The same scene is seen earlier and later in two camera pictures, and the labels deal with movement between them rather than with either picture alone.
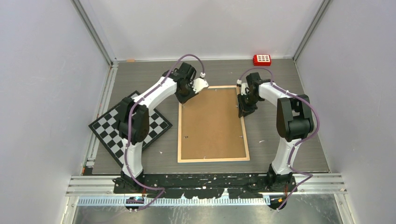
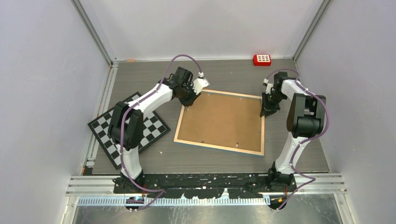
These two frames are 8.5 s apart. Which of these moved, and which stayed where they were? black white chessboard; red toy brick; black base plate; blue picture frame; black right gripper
Moved: blue picture frame; black right gripper
Stayed: black white chessboard; red toy brick; black base plate
